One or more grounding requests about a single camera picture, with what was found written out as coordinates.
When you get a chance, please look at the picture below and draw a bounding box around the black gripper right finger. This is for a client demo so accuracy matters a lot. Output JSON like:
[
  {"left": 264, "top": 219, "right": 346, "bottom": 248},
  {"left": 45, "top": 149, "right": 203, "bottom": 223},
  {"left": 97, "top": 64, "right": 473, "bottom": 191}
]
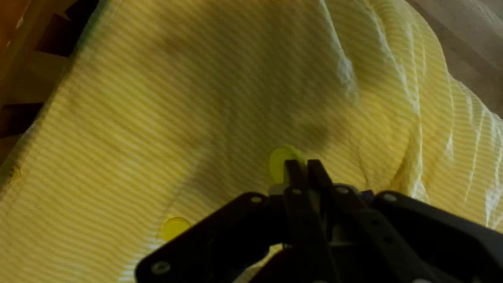
[{"left": 306, "top": 157, "right": 503, "bottom": 283}]

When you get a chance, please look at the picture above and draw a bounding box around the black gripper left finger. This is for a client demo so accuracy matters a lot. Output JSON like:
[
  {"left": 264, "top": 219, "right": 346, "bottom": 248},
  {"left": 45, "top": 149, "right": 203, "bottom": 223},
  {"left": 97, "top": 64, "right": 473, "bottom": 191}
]
[{"left": 133, "top": 157, "right": 322, "bottom": 283}]

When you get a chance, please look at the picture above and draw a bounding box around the yellow striped bed sheet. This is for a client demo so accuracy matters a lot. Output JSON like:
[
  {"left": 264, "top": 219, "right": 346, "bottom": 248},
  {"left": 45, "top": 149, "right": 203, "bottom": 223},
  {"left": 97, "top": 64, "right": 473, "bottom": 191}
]
[{"left": 0, "top": 0, "right": 503, "bottom": 283}]

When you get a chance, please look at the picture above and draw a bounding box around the wooden bunk bed frame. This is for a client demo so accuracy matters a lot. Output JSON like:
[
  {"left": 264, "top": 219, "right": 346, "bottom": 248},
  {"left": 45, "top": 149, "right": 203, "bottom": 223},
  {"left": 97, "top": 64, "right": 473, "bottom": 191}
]
[{"left": 0, "top": 0, "right": 102, "bottom": 164}]

